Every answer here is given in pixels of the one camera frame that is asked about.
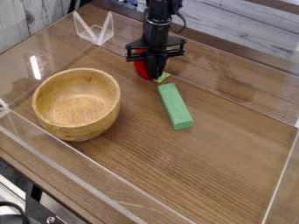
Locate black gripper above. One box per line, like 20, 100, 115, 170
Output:
125, 37, 187, 80

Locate red plush strawberry toy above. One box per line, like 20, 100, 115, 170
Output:
132, 48, 172, 84

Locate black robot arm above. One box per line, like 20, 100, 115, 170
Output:
125, 0, 187, 80

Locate green rectangular block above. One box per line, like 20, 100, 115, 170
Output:
157, 83, 193, 130

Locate wooden bowl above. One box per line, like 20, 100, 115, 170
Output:
32, 67, 120, 142

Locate black table leg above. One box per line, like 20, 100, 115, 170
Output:
25, 185, 43, 218

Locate clear acrylic enclosure wall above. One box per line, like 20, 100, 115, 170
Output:
0, 7, 299, 224

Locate black cable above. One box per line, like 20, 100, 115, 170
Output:
0, 200, 29, 224

